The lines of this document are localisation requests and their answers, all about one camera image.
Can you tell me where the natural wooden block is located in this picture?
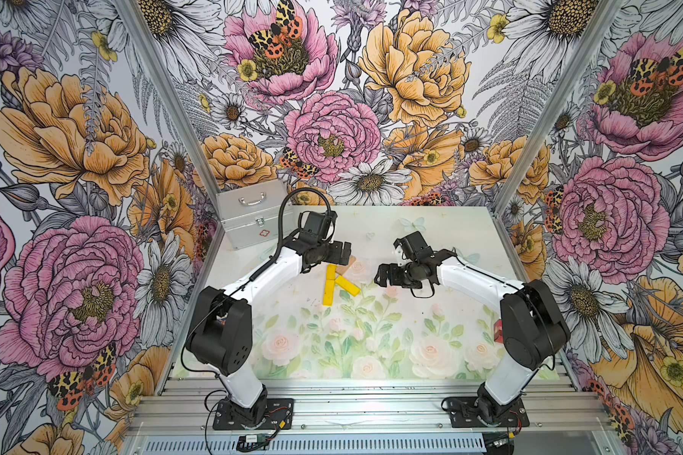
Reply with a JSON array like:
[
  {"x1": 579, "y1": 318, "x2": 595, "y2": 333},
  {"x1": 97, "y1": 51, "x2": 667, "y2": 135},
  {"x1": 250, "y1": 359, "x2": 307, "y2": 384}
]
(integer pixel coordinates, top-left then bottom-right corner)
[{"x1": 337, "y1": 256, "x2": 357, "y2": 269}]

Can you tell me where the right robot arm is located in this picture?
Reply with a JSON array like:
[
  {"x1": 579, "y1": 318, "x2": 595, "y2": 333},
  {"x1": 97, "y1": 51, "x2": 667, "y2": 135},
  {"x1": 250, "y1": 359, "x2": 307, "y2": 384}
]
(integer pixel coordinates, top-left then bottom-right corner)
[{"x1": 375, "y1": 231, "x2": 571, "y2": 428}]

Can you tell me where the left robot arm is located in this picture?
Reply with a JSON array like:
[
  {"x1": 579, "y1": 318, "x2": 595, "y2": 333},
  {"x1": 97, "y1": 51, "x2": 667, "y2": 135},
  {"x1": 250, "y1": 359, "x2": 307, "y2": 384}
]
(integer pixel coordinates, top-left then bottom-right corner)
[{"x1": 184, "y1": 210, "x2": 351, "y2": 428}]

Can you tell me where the silver metal case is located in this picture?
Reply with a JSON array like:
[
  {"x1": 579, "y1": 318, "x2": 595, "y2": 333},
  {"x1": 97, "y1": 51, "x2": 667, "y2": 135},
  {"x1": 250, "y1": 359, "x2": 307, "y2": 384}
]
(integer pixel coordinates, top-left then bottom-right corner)
[{"x1": 217, "y1": 180, "x2": 286, "y2": 249}]

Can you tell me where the red bandage box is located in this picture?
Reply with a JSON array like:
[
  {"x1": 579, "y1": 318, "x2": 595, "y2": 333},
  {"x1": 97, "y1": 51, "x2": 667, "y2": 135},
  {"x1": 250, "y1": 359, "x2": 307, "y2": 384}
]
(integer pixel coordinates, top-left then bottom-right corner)
[{"x1": 493, "y1": 320, "x2": 504, "y2": 344}]

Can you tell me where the small green circuit board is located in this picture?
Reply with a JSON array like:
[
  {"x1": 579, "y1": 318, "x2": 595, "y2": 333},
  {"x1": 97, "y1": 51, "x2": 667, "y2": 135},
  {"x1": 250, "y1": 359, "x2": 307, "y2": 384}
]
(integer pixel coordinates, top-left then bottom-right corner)
[{"x1": 236, "y1": 434, "x2": 267, "y2": 453}]

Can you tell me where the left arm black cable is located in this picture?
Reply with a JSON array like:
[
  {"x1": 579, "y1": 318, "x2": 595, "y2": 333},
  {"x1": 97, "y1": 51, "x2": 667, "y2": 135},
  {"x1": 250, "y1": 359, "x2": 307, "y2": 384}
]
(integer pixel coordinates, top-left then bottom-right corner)
[{"x1": 249, "y1": 188, "x2": 337, "y2": 282}]

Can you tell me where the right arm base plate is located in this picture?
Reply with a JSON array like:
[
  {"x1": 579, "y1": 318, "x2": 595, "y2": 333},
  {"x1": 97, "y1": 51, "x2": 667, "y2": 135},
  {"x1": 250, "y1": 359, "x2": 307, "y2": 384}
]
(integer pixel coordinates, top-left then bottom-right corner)
[{"x1": 441, "y1": 396, "x2": 530, "y2": 430}]

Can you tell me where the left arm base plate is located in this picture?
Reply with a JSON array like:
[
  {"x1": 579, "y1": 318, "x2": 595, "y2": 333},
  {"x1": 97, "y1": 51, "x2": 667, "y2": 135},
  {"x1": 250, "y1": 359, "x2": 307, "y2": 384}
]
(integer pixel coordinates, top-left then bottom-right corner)
[{"x1": 212, "y1": 398, "x2": 295, "y2": 430}]

